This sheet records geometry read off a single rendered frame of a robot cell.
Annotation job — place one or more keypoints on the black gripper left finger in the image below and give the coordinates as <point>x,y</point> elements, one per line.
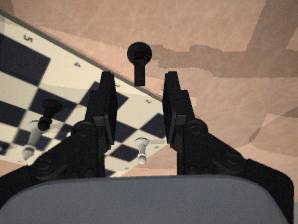
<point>79,152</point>

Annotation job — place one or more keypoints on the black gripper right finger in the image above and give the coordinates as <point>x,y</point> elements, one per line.
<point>201,153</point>

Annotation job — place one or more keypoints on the black and cream chessboard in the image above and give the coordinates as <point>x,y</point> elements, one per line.
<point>35,67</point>

